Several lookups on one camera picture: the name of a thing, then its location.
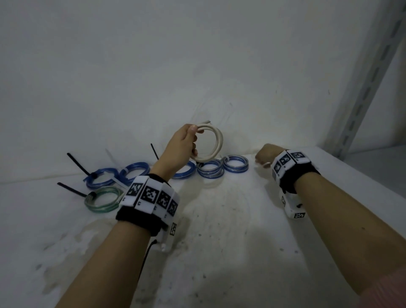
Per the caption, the grey shelf board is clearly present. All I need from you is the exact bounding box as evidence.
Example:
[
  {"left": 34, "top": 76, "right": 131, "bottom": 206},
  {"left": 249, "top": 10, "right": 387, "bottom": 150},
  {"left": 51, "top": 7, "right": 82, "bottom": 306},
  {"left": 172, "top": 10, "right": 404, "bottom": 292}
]
[{"left": 344, "top": 145, "right": 406, "bottom": 188}]

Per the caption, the white perforated shelf upright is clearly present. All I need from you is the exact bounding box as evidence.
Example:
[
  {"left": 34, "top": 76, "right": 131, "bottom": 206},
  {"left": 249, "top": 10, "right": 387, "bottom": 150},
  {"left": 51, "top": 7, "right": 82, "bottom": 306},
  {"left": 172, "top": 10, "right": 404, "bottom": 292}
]
[{"left": 323, "top": 0, "right": 406, "bottom": 158}]

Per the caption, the left black marker wristband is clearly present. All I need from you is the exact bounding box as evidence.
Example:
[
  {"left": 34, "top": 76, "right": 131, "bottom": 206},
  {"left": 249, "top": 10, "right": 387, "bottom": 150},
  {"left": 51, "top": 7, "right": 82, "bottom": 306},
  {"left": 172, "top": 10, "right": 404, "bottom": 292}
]
[{"left": 115, "top": 173, "right": 181, "bottom": 237}]

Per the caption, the black marker wristband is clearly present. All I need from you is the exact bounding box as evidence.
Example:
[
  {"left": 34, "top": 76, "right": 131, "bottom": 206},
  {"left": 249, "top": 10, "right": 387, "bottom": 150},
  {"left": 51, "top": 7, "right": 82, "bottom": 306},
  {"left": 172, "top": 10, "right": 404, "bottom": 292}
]
[
  {"left": 271, "top": 149, "right": 321, "bottom": 194},
  {"left": 115, "top": 173, "right": 181, "bottom": 237}
]

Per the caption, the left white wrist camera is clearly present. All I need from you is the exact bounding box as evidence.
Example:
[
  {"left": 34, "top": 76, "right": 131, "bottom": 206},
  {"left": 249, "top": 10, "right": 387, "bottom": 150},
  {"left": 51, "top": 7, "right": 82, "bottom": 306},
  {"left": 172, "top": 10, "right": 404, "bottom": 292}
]
[{"left": 158, "top": 222, "right": 178, "bottom": 253}]

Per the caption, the green tube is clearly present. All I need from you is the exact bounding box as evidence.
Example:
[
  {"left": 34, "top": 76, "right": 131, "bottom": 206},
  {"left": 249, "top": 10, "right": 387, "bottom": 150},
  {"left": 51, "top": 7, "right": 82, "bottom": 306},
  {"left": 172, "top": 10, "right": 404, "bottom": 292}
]
[{"left": 84, "top": 186, "right": 125, "bottom": 214}]

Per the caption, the person's right forearm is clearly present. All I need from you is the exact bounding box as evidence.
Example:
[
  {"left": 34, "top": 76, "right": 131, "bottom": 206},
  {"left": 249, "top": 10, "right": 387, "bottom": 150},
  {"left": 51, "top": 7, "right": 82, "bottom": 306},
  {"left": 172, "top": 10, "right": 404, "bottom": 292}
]
[{"left": 293, "top": 173, "right": 406, "bottom": 296}]

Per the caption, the person's left forearm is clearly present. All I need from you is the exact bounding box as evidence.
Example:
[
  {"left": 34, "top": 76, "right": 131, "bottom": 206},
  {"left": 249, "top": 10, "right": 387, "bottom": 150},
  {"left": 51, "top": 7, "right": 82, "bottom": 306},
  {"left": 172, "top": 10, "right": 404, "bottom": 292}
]
[{"left": 55, "top": 220, "right": 152, "bottom": 308}]

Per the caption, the blue white coil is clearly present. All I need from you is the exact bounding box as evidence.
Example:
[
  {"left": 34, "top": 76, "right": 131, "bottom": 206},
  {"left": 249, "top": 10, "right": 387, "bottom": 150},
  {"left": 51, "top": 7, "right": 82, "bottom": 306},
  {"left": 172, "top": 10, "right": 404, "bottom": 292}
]
[
  {"left": 222, "top": 154, "right": 250, "bottom": 174},
  {"left": 196, "top": 158, "right": 225, "bottom": 180}
]

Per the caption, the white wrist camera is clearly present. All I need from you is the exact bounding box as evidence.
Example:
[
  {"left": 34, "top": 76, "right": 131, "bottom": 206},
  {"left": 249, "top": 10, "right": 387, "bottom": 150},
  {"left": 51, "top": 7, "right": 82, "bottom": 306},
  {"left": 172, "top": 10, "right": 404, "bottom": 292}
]
[
  {"left": 158, "top": 222, "right": 178, "bottom": 253},
  {"left": 279, "top": 189, "right": 307, "bottom": 220}
]

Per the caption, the person's right hand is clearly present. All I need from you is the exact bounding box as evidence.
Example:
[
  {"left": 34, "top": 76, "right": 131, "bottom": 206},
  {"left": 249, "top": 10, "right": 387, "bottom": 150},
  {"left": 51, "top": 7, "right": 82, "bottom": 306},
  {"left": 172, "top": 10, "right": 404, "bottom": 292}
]
[{"left": 255, "top": 143, "right": 286, "bottom": 169}]

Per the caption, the person's left hand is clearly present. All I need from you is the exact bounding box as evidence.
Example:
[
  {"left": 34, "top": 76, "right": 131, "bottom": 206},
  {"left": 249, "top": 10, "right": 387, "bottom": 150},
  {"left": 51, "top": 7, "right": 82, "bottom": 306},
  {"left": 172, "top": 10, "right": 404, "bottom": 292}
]
[{"left": 151, "top": 124, "right": 199, "bottom": 182}]

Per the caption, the left black camera cord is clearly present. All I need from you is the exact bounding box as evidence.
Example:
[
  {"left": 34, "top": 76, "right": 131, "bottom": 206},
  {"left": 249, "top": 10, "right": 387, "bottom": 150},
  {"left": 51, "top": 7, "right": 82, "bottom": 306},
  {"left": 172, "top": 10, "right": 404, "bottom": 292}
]
[{"left": 139, "top": 239, "right": 158, "bottom": 272}]

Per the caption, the pink sleeve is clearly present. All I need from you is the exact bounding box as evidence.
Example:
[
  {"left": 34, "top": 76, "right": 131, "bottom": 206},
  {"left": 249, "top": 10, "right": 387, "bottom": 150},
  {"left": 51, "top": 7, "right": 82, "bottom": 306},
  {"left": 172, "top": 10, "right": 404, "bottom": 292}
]
[{"left": 358, "top": 266, "right": 406, "bottom": 308}]

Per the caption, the right black marker wristband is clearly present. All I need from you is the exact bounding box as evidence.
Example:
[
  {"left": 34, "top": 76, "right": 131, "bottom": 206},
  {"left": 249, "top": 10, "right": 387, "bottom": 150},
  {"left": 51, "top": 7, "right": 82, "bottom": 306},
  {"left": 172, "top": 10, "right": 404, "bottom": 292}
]
[{"left": 271, "top": 149, "right": 321, "bottom": 194}]

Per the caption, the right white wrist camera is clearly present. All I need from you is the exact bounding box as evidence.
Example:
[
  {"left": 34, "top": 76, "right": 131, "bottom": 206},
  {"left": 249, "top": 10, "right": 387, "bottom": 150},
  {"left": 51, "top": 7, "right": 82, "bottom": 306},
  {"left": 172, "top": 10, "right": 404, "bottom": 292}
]
[{"left": 279, "top": 189, "right": 307, "bottom": 220}]

